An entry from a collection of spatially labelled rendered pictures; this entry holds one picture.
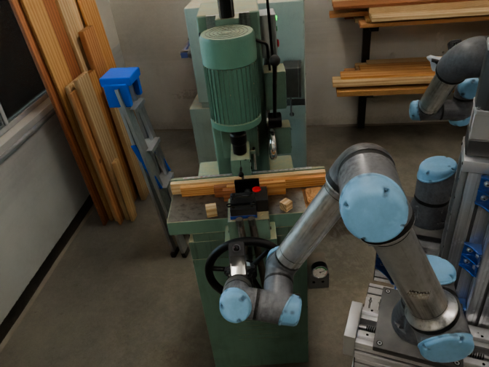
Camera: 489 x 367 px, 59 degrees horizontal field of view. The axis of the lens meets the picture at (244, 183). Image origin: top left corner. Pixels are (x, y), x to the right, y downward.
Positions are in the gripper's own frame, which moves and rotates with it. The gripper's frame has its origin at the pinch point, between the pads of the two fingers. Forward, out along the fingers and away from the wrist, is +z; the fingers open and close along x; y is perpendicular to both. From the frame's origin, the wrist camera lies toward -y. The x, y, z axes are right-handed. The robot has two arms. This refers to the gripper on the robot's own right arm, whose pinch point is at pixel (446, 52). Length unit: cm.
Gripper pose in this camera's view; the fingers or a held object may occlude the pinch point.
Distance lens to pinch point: 204.8
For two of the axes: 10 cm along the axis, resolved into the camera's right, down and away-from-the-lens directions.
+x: 9.7, -1.2, -2.3
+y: 2.2, 8.2, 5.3
